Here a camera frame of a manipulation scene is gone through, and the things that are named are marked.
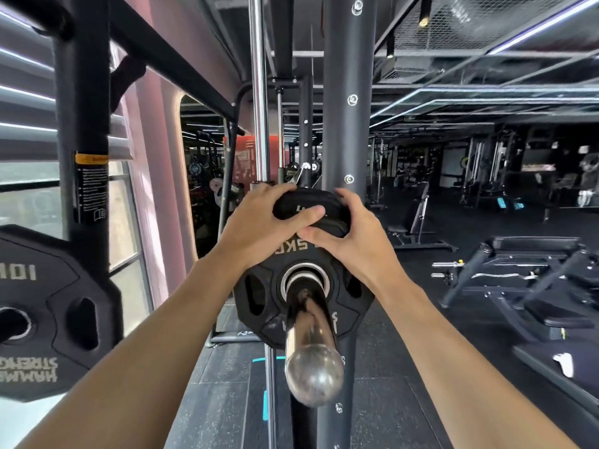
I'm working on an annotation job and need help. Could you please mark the person's right hand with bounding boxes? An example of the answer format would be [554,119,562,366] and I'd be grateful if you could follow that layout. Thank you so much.
[297,188,401,298]

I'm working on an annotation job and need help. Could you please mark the silver ventilation duct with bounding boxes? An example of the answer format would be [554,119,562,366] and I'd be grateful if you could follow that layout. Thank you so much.
[437,0,564,40]

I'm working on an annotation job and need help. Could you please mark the black rack crossbeam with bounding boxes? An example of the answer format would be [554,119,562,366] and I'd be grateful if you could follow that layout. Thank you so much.
[107,0,240,123]

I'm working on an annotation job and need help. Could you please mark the chrome barbell sleeve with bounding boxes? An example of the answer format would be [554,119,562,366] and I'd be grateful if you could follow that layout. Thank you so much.
[281,264,345,408]

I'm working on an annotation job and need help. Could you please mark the small black weight plate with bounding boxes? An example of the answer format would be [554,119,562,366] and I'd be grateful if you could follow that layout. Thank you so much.
[233,184,376,351]

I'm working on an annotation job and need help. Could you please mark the black warning label sticker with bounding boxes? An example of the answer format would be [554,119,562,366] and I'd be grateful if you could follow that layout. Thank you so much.
[74,153,110,225]

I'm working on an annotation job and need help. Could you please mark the chrome curl bar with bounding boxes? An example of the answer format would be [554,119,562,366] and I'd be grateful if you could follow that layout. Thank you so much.
[431,259,541,282]

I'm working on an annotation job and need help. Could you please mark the black incline gym bench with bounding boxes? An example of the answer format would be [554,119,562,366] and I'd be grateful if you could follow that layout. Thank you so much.
[386,181,458,252]

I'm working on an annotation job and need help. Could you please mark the black rack upright post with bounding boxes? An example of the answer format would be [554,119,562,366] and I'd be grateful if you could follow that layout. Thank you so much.
[52,0,112,258]

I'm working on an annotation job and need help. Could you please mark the person's left hand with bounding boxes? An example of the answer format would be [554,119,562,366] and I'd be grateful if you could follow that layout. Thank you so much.
[219,182,326,273]

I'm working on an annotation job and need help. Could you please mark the white ceiling light strip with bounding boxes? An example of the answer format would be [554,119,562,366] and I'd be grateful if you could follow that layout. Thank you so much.
[487,0,599,56]

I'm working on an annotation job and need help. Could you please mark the grey window blinds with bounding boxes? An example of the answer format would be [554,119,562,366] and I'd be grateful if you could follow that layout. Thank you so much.
[0,9,134,162]

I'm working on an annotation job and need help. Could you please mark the person's right forearm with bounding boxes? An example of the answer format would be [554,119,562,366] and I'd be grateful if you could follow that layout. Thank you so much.
[374,276,581,449]

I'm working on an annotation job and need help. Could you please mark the large black weight plate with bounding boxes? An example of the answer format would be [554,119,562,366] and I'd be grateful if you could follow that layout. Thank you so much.
[0,224,125,403]

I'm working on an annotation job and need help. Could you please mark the cable gym machine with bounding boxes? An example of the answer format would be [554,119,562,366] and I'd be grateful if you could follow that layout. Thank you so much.
[459,131,518,207]

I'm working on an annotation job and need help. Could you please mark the chrome guide rod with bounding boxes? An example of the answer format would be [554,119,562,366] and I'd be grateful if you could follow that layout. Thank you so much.
[248,0,278,449]

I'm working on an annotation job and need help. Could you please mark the grey rack upright post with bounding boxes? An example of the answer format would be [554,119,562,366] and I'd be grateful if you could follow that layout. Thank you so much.
[322,0,378,449]

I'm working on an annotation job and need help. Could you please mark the black flat gym bench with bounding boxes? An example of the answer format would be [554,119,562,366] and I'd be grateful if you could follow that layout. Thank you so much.
[511,340,599,419]

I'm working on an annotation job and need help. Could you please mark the person's left forearm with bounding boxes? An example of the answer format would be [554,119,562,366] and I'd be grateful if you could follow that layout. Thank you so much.
[14,243,249,449]

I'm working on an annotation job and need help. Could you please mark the black adjustable gym bench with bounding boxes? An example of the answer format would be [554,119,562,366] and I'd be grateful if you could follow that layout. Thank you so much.
[439,236,599,343]

